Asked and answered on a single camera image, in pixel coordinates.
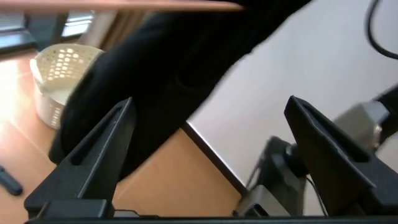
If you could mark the beige curtain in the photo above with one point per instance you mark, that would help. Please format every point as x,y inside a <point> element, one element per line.
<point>115,31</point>

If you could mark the black garment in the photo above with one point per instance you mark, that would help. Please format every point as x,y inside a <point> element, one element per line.
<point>171,77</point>

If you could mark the black clothes rack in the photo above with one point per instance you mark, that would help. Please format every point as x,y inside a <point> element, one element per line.
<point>11,183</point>

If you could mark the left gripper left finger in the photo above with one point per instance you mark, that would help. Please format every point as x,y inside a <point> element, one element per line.
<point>93,186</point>

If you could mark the white laundry basket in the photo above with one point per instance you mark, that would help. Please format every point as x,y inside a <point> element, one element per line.
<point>49,105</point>

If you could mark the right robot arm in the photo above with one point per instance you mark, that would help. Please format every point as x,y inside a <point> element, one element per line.
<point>357,124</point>

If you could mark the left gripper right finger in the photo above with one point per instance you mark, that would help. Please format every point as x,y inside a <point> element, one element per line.
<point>342,186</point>

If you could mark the pink clothes hanger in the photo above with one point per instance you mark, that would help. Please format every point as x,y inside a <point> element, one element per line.
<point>124,5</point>

